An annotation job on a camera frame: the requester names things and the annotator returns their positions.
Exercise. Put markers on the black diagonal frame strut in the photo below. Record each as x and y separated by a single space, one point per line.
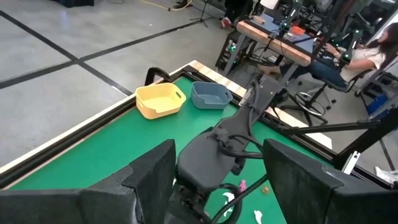
367 140

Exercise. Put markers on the black office chair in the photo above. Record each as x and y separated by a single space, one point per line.
311 116

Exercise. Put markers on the purple plastic figure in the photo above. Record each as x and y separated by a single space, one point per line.
242 185

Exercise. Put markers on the green table mat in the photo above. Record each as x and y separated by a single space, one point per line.
124 146

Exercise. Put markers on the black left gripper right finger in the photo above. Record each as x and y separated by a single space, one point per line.
311 199

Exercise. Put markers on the yellow plastic tub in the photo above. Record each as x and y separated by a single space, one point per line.
146 109

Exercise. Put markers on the orange item on workbench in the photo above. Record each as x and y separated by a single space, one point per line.
298 30

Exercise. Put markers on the blue storage bin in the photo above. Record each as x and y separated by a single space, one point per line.
377 104

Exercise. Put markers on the thin black frame bar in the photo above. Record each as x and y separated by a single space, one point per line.
326 127

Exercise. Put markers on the person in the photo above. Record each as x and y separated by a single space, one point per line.
233 9
360 59

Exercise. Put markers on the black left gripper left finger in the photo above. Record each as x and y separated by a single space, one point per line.
93 205

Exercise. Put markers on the black C-clamp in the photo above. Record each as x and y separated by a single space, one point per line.
152 71

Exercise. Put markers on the silver metal bracket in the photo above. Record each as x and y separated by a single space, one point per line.
245 96

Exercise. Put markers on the blue-grey plastic tub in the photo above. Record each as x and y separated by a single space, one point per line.
202 104

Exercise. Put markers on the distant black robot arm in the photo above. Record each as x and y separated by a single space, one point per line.
289 15
353 46

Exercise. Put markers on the white frame bracket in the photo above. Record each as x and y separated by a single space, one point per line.
350 163

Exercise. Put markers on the white ghost figure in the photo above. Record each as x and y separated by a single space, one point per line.
228 213
228 196
258 216

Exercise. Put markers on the wooden workbench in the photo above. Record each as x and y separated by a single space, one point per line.
273 45

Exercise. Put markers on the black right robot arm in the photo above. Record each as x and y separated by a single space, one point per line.
236 121

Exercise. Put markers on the black tripod stand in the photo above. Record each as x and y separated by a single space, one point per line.
203 12

